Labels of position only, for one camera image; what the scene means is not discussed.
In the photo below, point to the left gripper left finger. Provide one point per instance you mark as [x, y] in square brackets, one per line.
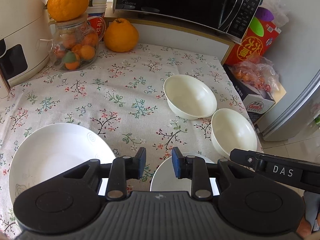
[119, 171]

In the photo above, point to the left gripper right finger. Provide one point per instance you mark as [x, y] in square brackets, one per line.
[197, 171]

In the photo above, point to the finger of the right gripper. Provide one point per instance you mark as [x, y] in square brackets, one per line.
[245, 158]

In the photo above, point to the white porcelain bowl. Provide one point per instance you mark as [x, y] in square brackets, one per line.
[164, 178]

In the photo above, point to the cream bowl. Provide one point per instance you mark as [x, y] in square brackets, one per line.
[230, 130]
[189, 98]

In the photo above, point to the plain white plate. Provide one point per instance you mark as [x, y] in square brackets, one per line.
[51, 150]

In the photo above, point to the person's right hand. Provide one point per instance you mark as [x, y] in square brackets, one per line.
[310, 221]

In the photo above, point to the dark cardboard box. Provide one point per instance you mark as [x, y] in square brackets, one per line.
[256, 102]

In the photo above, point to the floral tablecloth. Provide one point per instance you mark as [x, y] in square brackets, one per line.
[119, 97]

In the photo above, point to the silver refrigerator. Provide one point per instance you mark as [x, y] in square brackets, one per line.
[298, 117]

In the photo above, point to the plastic bag of tangerines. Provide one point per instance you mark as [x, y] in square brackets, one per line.
[258, 72]

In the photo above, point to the red gift box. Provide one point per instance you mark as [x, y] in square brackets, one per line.
[261, 33]

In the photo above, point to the glass jar of tangerines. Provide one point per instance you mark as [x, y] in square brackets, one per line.
[75, 43]

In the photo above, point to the large orange on table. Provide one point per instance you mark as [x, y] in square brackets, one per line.
[121, 36]

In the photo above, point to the black microwave oven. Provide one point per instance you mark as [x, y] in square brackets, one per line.
[230, 17]

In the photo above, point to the stacked instant noodle cups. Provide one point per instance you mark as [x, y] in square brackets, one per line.
[96, 14]

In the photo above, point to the white air fryer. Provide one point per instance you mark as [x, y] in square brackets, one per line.
[24, 23]

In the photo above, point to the large orange on jar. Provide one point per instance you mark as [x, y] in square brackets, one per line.
[68, 1]

